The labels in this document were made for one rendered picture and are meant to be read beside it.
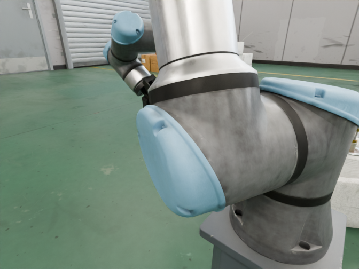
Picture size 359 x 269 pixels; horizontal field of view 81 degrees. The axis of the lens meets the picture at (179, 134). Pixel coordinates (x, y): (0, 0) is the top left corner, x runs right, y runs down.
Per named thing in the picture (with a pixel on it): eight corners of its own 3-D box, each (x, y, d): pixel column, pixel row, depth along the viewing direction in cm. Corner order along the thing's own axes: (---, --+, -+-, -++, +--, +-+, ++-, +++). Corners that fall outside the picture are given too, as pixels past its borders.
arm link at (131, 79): (122, 86, 65) (142, 75, 69) (132, 97, 65) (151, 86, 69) (126, 71, 59) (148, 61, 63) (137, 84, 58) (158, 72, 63)
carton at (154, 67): (170, 71, 415) (170, 55, 402) (161, 72, 398) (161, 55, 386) (159, 70, 432) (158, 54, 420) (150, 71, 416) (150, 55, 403)
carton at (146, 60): (152, 68, 454) (151, 53, 442) (160, 69, 440) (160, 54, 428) (141, 70, 434) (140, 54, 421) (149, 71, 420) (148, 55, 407)
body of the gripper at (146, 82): (165, 115, 57) (137, 81, 57) (156, 126, 64) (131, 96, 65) (184, 101, 61) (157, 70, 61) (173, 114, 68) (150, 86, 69)
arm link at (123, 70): (100, 41, 58) (100, 60, 66) (125, 71, 58) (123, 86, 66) (123, 30, 62) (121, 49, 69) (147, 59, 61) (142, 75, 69)
